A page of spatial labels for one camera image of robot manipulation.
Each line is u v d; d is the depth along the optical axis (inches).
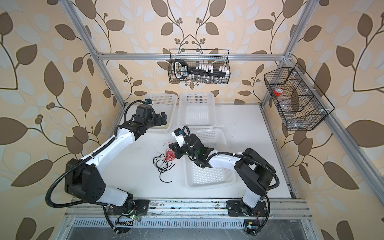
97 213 28.6
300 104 28.9
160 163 35.5
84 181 16.8
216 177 33.3
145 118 25.3
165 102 46.8
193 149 25.5
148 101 29.1
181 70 33.2
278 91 31.8
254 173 17.9
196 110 46.3
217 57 35.8
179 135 28.4
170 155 33.3
